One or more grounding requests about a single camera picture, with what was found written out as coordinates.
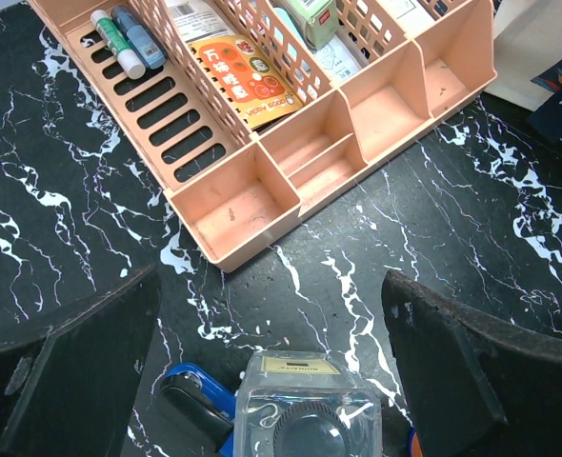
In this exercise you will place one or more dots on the white plastic packet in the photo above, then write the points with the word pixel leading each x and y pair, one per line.
pixel 337 61

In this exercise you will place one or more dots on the blue black stapler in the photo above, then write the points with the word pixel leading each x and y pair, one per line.
pixel 199 406

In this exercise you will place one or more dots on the green white glue stick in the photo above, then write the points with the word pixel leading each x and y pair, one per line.
pixel 126 57

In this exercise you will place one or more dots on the green cardboard box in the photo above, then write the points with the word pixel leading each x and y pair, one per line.
pixel 317 20

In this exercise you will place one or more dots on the orange bottle blue cap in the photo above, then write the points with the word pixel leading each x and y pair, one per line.
pixel 414 447

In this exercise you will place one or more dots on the white label packet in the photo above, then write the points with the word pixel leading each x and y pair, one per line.
pixel 198 20

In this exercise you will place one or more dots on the peach plastic desk organizer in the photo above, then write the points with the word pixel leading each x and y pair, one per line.
pixel 236 189

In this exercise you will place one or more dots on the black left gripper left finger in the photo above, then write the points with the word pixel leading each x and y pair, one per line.
pixel 69 378

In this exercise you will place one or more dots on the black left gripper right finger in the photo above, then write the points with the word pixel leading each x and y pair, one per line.
pixel 475 385

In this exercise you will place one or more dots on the tall clear square bottle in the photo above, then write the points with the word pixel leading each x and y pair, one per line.
pixel 300 403

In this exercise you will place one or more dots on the orange spiral notebook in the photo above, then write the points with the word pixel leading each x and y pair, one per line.
pixel 249 81

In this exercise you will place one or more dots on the blue glue stick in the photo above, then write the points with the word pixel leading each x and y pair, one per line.
pixel 139 37

